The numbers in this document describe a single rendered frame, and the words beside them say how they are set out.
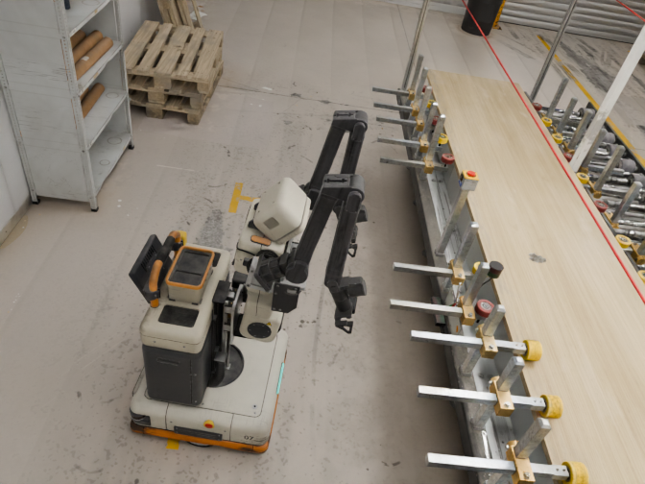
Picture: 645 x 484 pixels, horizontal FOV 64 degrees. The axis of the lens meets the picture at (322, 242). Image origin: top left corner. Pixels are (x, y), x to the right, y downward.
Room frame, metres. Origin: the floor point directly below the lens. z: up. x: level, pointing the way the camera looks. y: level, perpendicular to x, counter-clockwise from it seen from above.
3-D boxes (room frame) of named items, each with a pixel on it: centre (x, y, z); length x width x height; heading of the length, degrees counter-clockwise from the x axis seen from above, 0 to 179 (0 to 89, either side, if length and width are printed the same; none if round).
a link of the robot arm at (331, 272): (1.31, -0.06, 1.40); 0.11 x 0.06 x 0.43; 2
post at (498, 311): (1.43, -0.71, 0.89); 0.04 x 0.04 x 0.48; 6
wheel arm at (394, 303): (1.63, -0.56, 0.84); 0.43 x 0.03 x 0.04; 96
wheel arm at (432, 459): (0.89, -0.71, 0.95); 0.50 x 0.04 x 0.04; 96
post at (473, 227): (1.93, -0.66, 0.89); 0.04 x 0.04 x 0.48; 6
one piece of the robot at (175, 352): (1.52, 0.50, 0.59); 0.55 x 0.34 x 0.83; 2
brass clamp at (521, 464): (0.91, -0.77, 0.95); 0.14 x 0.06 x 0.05; 6
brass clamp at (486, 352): (1.41, -0.71, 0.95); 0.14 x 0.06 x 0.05; 6
